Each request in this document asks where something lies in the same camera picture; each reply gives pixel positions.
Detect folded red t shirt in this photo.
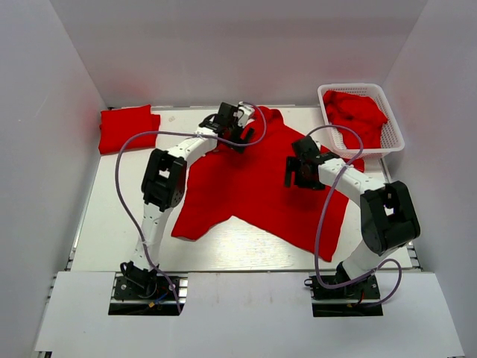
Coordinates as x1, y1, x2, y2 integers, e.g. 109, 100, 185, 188
98, 105, 160, 155

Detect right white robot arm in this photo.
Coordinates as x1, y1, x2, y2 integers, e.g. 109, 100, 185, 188
285, 136, 420, 298

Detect red t shirt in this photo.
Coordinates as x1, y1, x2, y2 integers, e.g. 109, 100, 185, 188
170, 106, 366, 263
98, 105, 160, 155

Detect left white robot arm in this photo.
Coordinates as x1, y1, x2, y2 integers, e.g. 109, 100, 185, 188
131, 102, 256, 272

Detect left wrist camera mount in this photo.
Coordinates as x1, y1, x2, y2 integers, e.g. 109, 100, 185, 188
237, 101, 255, 128

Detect red shirts in basket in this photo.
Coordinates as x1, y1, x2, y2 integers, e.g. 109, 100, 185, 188
323, 90, 388, 149

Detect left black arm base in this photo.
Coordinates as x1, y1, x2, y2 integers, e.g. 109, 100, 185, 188
108, 261, 188, 316

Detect white plastic basket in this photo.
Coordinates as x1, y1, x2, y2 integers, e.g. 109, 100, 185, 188
318, 83, 405, 159

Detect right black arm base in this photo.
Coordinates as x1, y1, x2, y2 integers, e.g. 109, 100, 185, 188
303, 275, 383, 318

